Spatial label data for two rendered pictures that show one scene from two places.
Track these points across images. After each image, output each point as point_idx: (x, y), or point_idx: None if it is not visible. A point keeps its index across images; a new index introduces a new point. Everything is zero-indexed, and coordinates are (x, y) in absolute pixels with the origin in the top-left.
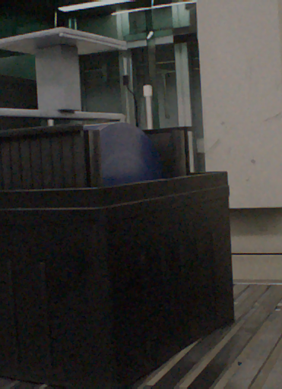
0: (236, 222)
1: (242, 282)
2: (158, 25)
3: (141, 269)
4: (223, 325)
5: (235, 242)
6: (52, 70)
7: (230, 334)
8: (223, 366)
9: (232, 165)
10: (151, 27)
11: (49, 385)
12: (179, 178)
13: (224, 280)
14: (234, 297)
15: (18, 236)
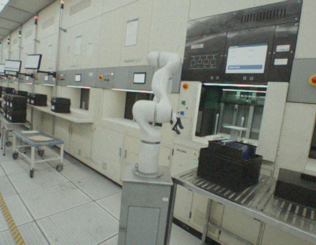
0: None
1: (259, 174)
2: (248, 103)
3: (245, 174)
4: (255, 184)
5: None
6: (234, 132)
7: None
8: (256, 193)
9: (263, 150)
10: (246, 103)
11: (226, 188)
12: (254, 158)
13: (257, 176)
14: None
15: (226, 164)
